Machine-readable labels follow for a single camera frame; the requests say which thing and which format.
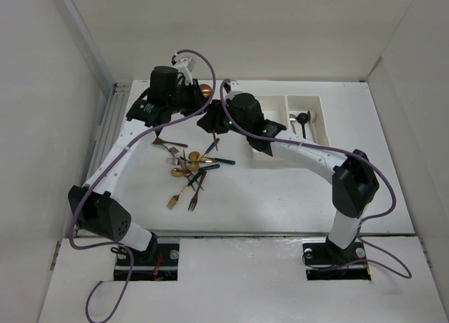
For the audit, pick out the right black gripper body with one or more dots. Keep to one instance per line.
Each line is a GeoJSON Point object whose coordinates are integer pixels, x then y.
{"type": "Point", "coordinates": [219, 121]}

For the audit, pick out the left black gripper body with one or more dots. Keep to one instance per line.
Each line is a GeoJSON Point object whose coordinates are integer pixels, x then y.
{"type": "Point", "coordinates": [186, 100]}

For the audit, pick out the black handle fork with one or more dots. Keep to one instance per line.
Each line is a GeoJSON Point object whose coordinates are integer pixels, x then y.
{"type": "Point", "coordinates": [215, 140]}

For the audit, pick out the silver spoon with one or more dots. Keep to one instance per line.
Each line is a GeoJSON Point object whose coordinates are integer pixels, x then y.
{"type": "Point", "coordinates": [293, 121]}

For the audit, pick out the black plastic spoon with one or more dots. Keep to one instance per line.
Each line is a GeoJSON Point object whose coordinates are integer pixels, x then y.
{"type": "Point", "coordinates": [302, 119]}

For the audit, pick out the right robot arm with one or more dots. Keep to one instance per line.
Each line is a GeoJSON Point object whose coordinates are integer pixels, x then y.
{"type": "Point", "coordinates": [353, 180]}

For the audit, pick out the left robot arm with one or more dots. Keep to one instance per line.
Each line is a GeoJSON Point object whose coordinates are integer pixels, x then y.
{"type": "Point", "coordinates": [95, 205]}

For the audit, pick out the silver fork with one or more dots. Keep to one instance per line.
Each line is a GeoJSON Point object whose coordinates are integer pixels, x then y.
{"type": "Point", "coordinates": [176, 157]}

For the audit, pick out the brown wooden spoon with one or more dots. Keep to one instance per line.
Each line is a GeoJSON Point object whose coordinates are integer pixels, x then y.
{"type": "Point", "coordinates": [159, 141]}

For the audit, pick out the left white plastic container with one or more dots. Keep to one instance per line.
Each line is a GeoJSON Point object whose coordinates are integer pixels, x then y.
{"type": "Point", "coordinates": [275, 110]}

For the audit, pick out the white plastic container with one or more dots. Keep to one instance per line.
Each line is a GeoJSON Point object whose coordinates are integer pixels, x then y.
{"type": "Point", "coordinates": [303, 103]}
{"type": "Point", "coordinates": [275, 110]}

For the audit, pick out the brown wooden fork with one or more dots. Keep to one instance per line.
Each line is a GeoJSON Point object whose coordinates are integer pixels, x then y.
{"type": "Point", "coordinates": [194, 199]}

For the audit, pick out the right white plastic container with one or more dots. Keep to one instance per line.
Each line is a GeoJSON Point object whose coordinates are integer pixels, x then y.
{"type": "Point", "coordinates": [303, 103]}

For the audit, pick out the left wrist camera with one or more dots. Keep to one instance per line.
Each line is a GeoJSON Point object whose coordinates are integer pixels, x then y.
{"type": "Point", "coordinates": [185, 66]}

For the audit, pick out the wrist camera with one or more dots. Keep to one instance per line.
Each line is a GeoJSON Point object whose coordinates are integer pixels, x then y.
{"type": "Point", "coordinates": [185, 66]}
{"type": "Point", "coordinates": [232, 88]}

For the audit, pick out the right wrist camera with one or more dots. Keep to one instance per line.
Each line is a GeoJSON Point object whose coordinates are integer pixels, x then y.
{"type": "Point", "coordinates": [232, 88]}

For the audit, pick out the gold spoon green handle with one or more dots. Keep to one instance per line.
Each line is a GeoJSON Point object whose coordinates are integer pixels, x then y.
{"type": "Point", "coordinates": [197, 157]}

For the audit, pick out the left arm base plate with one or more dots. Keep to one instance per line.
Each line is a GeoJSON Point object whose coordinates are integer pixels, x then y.
{"type": "Point", "coordinates": [161, 267]}

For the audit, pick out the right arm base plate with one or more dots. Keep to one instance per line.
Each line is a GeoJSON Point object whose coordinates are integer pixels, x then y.
{"type": "Point", "coordinates": [326, 262]}

